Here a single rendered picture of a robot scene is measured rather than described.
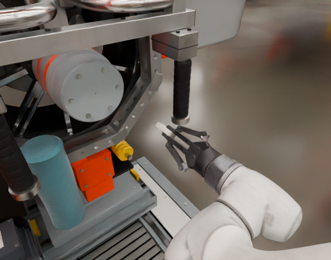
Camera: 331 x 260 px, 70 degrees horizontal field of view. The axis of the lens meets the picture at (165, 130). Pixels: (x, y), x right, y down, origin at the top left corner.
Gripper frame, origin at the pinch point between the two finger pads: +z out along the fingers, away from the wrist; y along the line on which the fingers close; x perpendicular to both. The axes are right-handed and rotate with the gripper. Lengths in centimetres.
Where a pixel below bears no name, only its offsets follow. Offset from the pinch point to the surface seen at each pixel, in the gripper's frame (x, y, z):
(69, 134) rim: 15.5, -17.8, 18.4
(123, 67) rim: 11.3, 8.8, 19.6
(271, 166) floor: -102, 12, -4
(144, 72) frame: 8.3, 11.1, 13.4
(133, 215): -28, -42, 12
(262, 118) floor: -132, 42, 32
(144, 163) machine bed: -50, -28, 40
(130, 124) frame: 4.9, -4.8, 9.3
